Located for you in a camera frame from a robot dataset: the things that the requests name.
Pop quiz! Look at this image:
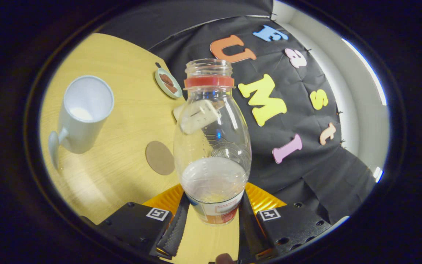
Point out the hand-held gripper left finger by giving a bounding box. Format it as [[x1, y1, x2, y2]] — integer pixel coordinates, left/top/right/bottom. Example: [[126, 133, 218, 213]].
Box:
[[96, 183, 190, 259]]

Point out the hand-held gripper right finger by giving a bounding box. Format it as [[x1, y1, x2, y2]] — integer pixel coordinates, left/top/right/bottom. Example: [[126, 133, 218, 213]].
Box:
[[238, 182, 332, 261]]

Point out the clear plastic juice bottle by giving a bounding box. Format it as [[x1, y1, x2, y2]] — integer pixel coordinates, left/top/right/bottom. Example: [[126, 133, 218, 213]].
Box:
[[173, 59, 252, 226]]

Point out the round brown coaster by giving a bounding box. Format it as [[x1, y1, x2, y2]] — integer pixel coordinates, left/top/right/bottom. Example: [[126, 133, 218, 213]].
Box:
[[145, 141, 175, 176]]

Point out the white cup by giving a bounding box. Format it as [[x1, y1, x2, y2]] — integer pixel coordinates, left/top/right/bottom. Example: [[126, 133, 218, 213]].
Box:
[[48, 75, 115, 170]]

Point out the white toaster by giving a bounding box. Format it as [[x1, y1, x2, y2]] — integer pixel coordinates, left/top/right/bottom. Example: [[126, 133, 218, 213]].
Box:
[[173, 100, 226, 135]]

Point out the wooden table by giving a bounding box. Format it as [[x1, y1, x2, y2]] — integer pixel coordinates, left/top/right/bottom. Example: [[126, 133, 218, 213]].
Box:
[[40, 33, 241, 263]]

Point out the pale green plate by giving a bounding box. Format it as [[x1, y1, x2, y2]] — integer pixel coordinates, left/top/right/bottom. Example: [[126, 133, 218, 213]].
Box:
[[155, 68, 183, 99]]

